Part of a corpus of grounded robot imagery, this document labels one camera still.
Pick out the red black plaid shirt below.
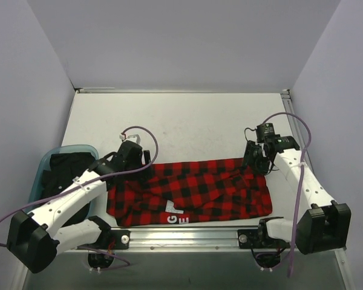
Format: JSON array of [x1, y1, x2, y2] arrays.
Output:
[[106, 158, 273, 227]]

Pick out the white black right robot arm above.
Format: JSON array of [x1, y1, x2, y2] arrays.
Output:
[[242, 135, 352, 254]]

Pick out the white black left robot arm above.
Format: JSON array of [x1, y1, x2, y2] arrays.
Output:
[[5, 140, 152, 274]]

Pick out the black clothing in bin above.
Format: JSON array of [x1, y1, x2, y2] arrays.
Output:
[[41, 152, 94, 226]]

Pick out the teal plastic bin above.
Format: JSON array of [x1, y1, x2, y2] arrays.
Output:
[[28, 144, 99, 203]]

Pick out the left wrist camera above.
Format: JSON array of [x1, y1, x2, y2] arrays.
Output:
[[120, 134, 140, 144]]

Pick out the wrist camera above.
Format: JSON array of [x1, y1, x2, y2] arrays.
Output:
[[255, 123, 278, 143], [120, 134, 140, 144]]

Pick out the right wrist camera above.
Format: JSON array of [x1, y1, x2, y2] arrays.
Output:
[[255, 123, 278, 143]]

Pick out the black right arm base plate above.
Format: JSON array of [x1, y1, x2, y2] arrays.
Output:
[[237, 229, 276, 250]]

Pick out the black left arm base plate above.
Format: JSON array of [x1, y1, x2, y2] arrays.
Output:
[[81, 229, 131, 250]]

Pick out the aluminium front rail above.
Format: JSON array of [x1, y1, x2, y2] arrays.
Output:
[[51, 222, 290, 254]]

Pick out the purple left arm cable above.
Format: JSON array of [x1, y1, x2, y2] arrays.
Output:
[[0, 125, 160, 270]]

